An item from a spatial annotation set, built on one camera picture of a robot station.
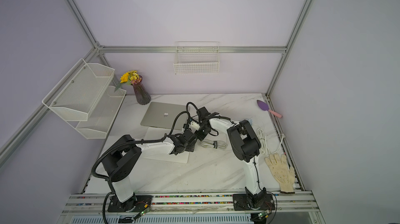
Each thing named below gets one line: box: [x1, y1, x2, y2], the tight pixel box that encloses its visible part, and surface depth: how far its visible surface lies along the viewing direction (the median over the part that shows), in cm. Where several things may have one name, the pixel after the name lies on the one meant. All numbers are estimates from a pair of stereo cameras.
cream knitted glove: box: [264, 152, 296, 194], surface depth 85 cm
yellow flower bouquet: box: [114, 70, 143, 93], surface depth 99 cm
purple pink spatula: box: [256, 99, 283, 119], surface depth 117 cm
